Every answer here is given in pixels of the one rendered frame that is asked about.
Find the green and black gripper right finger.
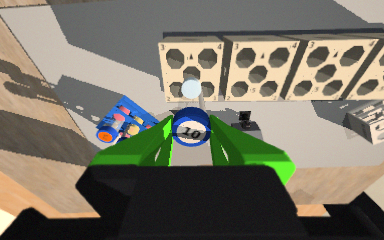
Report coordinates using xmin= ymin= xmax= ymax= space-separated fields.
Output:
xmin=209 ymin=115 xmax=295 ymax=185

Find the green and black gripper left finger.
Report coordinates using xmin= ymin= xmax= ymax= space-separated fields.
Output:
xmin=88 ymin=115 xmax=173 ymax=167

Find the blue tube rack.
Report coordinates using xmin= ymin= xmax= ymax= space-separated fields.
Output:
xmin=96 ymin=95 xmax=160 ymax=134

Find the grey flat mat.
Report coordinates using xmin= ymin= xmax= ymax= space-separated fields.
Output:
xmin=0 ymin=0 xmax=384 ymax=168

